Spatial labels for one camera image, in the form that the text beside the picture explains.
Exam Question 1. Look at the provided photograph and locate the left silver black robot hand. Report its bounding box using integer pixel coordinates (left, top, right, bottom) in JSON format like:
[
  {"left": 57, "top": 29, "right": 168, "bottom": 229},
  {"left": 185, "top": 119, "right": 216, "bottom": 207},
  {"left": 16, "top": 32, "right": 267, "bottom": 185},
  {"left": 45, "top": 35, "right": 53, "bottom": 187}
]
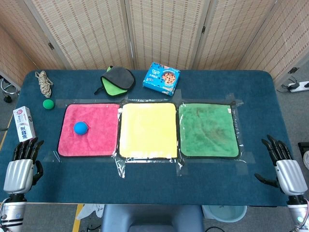
[{"left": 3, "top": 137, "right": 45, "bottom": 195}]

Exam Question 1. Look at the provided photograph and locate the coiled beige rope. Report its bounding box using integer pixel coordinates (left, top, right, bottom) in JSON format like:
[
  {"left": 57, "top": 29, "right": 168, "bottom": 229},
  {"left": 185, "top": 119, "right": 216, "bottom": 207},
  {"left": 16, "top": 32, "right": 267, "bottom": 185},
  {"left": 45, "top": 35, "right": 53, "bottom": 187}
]
[{"left": 35, "top": 70, "right": 54, "bottom": 99}]

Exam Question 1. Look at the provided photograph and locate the pink cloth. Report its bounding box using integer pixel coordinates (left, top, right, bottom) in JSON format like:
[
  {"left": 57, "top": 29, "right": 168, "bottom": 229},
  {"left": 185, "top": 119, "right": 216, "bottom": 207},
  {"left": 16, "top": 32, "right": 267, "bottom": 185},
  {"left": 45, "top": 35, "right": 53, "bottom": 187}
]
[{"left": 57, "top": 103, "right": 121, "bottom": 158}]

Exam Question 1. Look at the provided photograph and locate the white crumpled rag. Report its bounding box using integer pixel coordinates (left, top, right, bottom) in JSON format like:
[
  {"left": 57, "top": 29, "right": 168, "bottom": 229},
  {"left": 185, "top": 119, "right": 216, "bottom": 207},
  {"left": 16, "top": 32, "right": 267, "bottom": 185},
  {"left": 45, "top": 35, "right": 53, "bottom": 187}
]
[{"left": 76, "top": 204, "right": 105, "bottom": 220}]

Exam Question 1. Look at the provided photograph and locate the folded grey green cloth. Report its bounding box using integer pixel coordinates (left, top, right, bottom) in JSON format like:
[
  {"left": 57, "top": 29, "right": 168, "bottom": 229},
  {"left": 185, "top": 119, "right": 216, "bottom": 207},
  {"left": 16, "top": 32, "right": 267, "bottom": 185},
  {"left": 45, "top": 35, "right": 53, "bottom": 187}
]
[{"left": 94, "top": 65, "right": 136, "bottom": 98}]

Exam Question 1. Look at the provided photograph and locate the folding woven screen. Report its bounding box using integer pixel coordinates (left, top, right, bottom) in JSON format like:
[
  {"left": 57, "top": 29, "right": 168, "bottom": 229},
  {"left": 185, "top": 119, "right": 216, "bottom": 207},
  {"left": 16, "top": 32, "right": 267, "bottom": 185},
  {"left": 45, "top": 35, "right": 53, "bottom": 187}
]
[{"left": 0, "top": 0, "right": 309, "bottom": 87}]

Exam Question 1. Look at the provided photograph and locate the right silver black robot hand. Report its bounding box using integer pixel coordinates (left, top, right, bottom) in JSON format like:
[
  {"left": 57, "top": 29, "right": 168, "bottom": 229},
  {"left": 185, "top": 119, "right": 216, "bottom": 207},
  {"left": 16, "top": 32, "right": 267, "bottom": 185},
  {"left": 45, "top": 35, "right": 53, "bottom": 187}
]
[{"left": 254, "top": 134, "right": 309, "bottom": 196}]

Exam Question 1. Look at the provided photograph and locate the blue cookie box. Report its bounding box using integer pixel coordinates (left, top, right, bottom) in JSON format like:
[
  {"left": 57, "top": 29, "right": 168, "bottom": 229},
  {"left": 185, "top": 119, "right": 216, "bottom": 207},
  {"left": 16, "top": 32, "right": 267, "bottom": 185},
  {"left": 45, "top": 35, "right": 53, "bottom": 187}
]
[{"left": 142, "top": 62, "right": 182, "bottom": 97}]

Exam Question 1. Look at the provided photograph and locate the white power strip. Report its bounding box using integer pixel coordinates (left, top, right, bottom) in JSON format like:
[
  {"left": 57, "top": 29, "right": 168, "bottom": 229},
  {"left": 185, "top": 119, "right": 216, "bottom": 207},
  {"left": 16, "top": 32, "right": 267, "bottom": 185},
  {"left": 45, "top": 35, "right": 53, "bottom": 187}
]
[{"left": 287, "top": 81, "right": 309, "bottom": 93}]

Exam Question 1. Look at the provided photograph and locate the blue foam ball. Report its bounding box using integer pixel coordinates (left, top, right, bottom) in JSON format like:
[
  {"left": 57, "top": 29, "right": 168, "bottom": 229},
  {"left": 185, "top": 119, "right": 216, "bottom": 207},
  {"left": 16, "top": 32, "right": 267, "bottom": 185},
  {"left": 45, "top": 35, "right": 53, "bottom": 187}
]
[{"left": 73, "top": 121, "right": 88, "bottom": 136}]

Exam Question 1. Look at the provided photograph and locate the yellow cloth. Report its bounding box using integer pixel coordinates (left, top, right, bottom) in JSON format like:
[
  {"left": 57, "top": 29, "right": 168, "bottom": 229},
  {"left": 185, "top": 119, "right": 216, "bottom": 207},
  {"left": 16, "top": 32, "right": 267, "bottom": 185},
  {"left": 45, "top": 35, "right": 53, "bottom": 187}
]
[{"left": 117, "top": 102, "right": 179, "bottom": 160}]

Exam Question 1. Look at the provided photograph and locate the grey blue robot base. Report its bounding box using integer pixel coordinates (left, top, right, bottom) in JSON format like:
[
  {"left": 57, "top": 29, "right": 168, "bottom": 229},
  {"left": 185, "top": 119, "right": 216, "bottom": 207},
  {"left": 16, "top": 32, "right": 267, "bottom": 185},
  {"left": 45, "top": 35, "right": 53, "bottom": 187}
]
[{"left": 101, "top": 204, "right": 205, "bottom": 232}]

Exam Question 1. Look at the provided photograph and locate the teal plastic basin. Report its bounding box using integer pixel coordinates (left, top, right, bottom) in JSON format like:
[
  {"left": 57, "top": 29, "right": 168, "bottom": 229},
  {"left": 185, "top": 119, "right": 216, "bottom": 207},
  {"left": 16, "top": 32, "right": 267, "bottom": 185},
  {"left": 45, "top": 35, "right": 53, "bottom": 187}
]
[{"left": 202, "top": 205, "right": 248, "bottom": 223}]

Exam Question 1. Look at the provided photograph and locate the white toothpaste box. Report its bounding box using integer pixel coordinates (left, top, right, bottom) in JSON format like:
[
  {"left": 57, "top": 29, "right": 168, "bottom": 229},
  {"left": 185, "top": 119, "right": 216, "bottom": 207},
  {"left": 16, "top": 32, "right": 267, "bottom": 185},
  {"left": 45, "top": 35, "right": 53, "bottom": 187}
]
[{"left": 13, "top": 105, "right": 37, "bottom": 143}]

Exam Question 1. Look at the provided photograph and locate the chrome stool base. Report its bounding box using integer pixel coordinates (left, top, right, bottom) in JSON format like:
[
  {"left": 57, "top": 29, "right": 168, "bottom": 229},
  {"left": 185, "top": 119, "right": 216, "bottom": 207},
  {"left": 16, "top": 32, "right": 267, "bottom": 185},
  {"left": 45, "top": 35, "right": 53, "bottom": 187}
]
[{"left": 0, "top": 77, "right": 19, "bottom": 104}]

